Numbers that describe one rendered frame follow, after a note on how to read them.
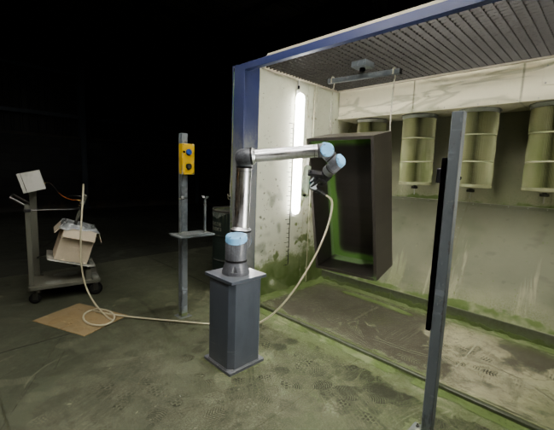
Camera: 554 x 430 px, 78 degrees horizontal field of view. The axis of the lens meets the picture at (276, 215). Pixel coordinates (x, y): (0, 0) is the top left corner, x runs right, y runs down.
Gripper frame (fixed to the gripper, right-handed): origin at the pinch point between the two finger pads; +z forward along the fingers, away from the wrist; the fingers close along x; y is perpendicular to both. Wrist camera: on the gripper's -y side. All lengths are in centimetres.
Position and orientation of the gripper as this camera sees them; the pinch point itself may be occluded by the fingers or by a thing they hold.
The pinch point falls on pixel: (308, 185)
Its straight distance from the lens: 262.7
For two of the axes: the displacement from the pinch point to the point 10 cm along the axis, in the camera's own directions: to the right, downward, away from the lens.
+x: 1.2, -7.9, 6.1
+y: 8.4, 4.0, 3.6
